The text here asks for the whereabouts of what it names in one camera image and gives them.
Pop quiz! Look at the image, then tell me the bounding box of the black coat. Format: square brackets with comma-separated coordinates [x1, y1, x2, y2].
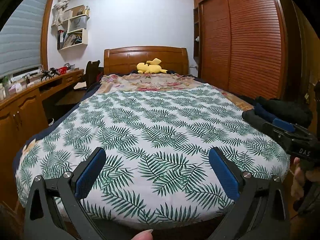
[255, 96, 313, 128]

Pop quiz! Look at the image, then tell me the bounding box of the person's right hand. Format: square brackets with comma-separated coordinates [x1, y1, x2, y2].
[291, 158, 320, 200]

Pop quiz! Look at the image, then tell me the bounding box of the person's left hand thumb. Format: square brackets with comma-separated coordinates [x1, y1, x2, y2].
[131, 229, 153, 240]

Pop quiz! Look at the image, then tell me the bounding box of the grey folded garment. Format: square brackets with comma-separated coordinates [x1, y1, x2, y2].
[242, 109, 266, 131]

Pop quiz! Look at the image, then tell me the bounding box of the wooden louvered wardrobe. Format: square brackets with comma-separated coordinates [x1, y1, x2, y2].
[194, 0, 302, 101]

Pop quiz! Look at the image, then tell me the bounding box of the green leaf print bedsheet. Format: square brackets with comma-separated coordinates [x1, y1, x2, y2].
[15, 84, 290, 229]

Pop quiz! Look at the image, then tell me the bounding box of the wooden desk cabinet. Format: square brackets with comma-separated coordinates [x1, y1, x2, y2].
[1, 69, 84, 210]

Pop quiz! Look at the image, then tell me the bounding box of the wooden headboard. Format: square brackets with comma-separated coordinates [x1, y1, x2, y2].
[104, 46, 189, 75]

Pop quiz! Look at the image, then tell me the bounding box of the floral quilt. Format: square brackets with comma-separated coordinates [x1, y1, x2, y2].
[95, 74, 253, 115]

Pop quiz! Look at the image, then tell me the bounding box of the dark wooden chair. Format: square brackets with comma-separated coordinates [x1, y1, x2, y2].
[85, 60, 101, 90]

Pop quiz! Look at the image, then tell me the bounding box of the red basket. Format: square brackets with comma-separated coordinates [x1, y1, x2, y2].
[57, 67, 68, 75]

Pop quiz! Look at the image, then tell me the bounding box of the black horse figurine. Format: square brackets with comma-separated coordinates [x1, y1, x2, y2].
[41, 68, 60, 81]

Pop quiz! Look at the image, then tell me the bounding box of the yellow plush toy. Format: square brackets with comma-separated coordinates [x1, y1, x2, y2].
[136, 58, 167, 74]

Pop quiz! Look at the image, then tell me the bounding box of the grey window blind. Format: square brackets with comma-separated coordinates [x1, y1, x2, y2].
[0, 0, 48, 77]

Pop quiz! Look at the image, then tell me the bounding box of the tied white curtain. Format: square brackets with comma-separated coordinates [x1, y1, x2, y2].
[52, 0, 70, 27]

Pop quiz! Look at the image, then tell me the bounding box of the white wall shelf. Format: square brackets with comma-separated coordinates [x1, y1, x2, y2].
[55, 5, 90, 51]

